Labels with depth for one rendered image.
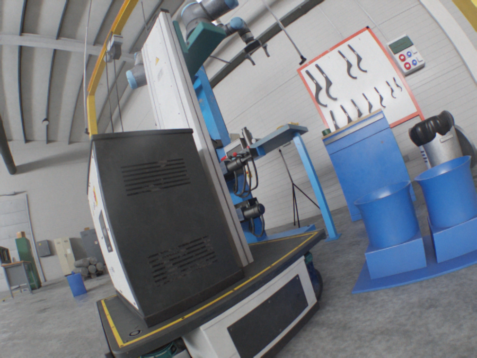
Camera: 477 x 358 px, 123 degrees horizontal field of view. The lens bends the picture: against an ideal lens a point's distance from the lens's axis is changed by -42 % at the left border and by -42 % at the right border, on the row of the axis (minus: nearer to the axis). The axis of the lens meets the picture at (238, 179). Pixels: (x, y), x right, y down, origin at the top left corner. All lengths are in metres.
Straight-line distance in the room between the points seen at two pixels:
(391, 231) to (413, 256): 0.15
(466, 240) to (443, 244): 0.11
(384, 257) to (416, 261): 0.15
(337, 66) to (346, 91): 0.44
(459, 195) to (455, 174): 0.08
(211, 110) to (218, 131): 0.31
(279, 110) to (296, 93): 0.43
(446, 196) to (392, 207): 0.24
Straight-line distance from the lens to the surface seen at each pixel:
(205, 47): 1.27
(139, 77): 1.62
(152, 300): 0.59
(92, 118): 5.21
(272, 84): 4.20
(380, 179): 2.29
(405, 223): 1.02
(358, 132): 2.30
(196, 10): 1.36
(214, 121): 2.72
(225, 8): 1.35
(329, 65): 3.80
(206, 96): 2.89
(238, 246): 0.85
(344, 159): 2.33
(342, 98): 3.59
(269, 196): 4.20
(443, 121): 2.36
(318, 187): 1.96
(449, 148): 2.38
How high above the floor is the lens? 0.53
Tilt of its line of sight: 8 degrees up
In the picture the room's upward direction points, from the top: 20 degrees counter-clockwise
